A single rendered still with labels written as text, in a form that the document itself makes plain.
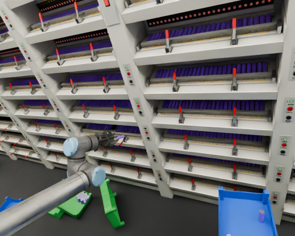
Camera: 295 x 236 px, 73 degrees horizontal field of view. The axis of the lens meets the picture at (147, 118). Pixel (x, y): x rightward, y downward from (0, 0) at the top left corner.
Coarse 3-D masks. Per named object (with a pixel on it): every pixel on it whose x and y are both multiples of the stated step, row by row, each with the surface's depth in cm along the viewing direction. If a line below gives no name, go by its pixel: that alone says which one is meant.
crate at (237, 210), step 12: (228, 192) 91; (240, 192) 89; (252, 192) 87; (264, 192) 83; (228, 204) 91; (240, 204) 89; (252, 204) 88; (264, 204) 87; (228, 216) 86; (240, 216) 85; (252, 216) 84; (264, 216) 83; (228, 228) 82; (240, 228) 81; (252, 228) 80; (264, 228) 79
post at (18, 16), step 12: (0, 0) 108; (0, 12) 113; (12, 12) 112; (24, 12) 118; (36, 12) 124; (12, 36) 121; (36, 48) 125; (36, 60) 125; (36, 72) 132; (48, 84) 134; (48, 96) 142; (60, 108) 145; (60, 120) 154
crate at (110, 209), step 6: (108, 180) 159; (102, 186) 155; (108, 186) 164; (102, 192) 150; (108, 192) 149; (102, 198) 146; (108, 198) 144; (114, 198) 167; (108, 204) 140; (114, 204) 162; (108, 210) 136; (114, 210) 136; (108, 216) 136; (114, 216) 138; (114, 222) 141; (120, 222) 146; (114, 228) 144
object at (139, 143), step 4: (84, 124) 164; (80, 128) 160; (84, 128) 162; (76, 132) 157; (80, 132) 160; (120, 140) 141; (128, 140) 138; (132, 140) 137; (136, 140) 136; (140, 140) 134; (116, 144) 144; (124, 144) 139; (128, 144) 137; (132, 144) 135; (136, 144) 134; (140, 144) 132; (144, 148) 134
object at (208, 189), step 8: (176, 176) 147; (184, 176) 145; (192, 176) 145; (168, 184) 145; (176, 184) 145; (184, 184) 143; (192, 184) 137; (200, 184) 139; (208, 184) 137; (216, 184) 134; (224, 184) 132; (232, 184) 130; (192, 192) 140; (200, 192) 136; (208, 192) 134; (216, 192) 132; (256, 192) 124
